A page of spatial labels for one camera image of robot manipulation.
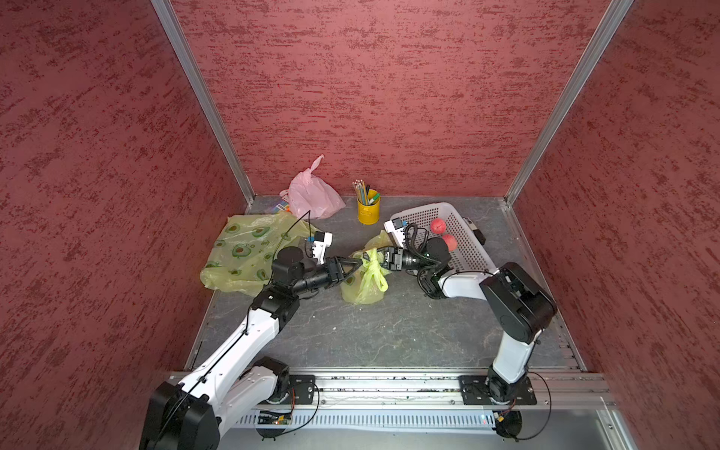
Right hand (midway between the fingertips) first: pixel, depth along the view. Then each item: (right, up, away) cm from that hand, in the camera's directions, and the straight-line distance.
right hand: (364, 261), depth 76 cm
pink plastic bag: (-21, +20, +27) cm, 40 cm away
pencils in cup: (-1, +22, +28) cm, 35 cm away
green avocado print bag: (-44, -2, +23) cm, 50 cm away
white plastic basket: (+38, -4, +21) cm, 44 cm away
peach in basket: (+28, +9, +30) cm, 42 cm away
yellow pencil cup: (+2, +14, +31) cm, 34 cm away
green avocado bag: (0, -7, 0) cm, 7 cm away
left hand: (-1, -2, -4) cm, 5 cm away
